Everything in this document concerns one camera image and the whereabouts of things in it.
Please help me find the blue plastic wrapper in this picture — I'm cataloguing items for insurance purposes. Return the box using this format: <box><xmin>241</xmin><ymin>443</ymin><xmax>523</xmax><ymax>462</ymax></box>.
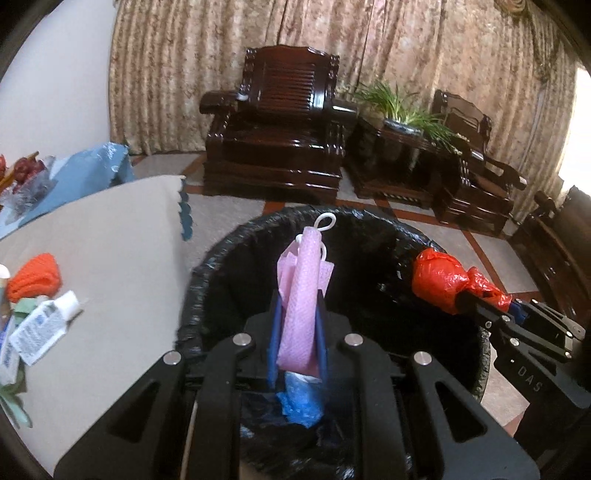
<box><xmin>276</xmin><ymin>371</ymin><xmax>324</xmax><ymax>428</ymax></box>

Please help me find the pink mesh cloth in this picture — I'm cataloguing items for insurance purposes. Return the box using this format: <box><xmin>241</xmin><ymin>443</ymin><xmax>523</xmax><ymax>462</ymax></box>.
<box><xmin>276</xmin><ymin>213</ymin><xmax>334</xmax><ymax>376</ymax></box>

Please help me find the large dark wooden armchair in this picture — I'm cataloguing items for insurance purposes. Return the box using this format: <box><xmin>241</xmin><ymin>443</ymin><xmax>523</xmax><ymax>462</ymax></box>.
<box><xmin>199</xmin><ymin>45</ymin><xmax>358</xmax><ymax>203</ymax></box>

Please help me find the folded orange knitted cloth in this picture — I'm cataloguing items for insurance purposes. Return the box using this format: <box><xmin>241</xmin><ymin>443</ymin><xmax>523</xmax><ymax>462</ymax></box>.
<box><xmin>7</xmin><ymin>253</ymin><xmax>62</xmax><ymax>303</ymax></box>

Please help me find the small dark wooden armchair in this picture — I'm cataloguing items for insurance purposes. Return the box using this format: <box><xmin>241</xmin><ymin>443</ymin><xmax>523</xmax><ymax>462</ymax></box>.
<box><xmin>431</xmin><ymin>90</ymin><xmax>528</xmax><ymax>238</ymax></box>

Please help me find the white squeeze tube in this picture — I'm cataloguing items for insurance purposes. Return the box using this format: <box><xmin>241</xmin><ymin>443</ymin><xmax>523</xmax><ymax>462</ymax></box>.
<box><xmin>9</xmin><ymin>291</ymin><xmax>83</xmax><ymax>366</ymax></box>

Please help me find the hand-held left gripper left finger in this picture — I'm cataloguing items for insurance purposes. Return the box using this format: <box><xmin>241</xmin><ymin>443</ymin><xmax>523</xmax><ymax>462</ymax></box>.
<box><xmin>54</xmin><ymin>295</ymin><xmax>284</xmax><ymax>480</ymax></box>

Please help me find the blue white packet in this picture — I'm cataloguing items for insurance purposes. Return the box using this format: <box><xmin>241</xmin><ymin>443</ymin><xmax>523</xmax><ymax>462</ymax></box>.
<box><xmin>0</xmin><ymin>318</ymin><xmax>21</xmax><ymax>386</ymax></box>

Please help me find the beige patterned curtain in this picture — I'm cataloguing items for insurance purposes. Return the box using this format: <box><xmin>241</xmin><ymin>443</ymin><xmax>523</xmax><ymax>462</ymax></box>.
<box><xmin>108</xmin><ymin>0</ymin><xmax>580</xmax><ymax>222</ymax></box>

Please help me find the black-lined trash bin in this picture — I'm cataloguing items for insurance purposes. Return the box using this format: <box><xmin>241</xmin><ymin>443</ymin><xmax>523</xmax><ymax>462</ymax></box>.
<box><xmin>174</xmin><ymin>205</ymin><xmax>491</xmax><ymax>480</ymax></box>

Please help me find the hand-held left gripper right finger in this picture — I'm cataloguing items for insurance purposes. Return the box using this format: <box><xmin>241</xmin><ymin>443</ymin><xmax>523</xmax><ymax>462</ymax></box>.
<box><xmin>316</xmin><ymin>298</ymin><xmax>541</xmax><ymax>480</ymax></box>

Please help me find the blue tablecloth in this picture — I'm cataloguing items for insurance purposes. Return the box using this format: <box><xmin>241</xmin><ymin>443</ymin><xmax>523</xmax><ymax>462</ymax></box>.
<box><xmin>0</xmin><ymin>142</ymin><xmax>195</xmax><ymax>241</ymax></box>

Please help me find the red plastic bag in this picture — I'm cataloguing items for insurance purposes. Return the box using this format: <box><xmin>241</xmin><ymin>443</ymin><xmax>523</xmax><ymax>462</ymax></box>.
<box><xmin>411</xmin><ymin>248</ymin><xmax>513</xmax><ymax>317</ymax></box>

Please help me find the dark wooden chair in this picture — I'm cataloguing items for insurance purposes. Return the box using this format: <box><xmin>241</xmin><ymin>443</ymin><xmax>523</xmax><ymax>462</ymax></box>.
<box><xmin>505</xmin><ymin>185</ymin><xmax>591</xmax><ymax>319</ymax></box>

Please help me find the dark wooden side table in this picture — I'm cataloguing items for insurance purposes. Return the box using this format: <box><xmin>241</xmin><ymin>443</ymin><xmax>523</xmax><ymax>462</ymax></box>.
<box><xmin>345</xmin><ymin>115</ymin><xmax>472</xmax><ymax>210</ymax></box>

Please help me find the green plastic wrapper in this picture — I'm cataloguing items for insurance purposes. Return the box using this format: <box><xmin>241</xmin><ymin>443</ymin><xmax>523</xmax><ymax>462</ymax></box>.
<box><xmin>0</xmin><ymin>383</ymin><xmax>33</xmax><ymax>430</ymax></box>

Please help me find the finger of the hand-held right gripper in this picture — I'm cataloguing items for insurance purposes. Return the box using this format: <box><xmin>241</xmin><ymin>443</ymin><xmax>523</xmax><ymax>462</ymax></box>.
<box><xmin>455</xmin><ymin>291</ymin><xmax>580</xmax><ymax>361</ymax></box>
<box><xmin>512</xmin><ymin>299</ymin><xmax>583</xmax><ymax>337</ymax></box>

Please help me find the potted green plant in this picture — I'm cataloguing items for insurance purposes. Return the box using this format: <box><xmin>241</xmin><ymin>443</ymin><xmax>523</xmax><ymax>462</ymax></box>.
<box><xmin>353</xmin><ymin>80</ymin><xmax>462</xmax><ymax>155</ymax></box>

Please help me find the pile of red fruits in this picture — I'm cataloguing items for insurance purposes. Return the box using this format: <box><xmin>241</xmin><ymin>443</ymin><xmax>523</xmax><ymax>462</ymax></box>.
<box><xmin>13</xmin><ymin>157</ymin><xmax>45</xmax><ymax>182</ymax></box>

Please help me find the pale green packet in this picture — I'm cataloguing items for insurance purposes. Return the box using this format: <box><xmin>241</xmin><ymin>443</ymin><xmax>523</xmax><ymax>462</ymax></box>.
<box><xmin>11</xmin><ymin>298</ymin><xmax>49</xmax><ymax>317</ymax></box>

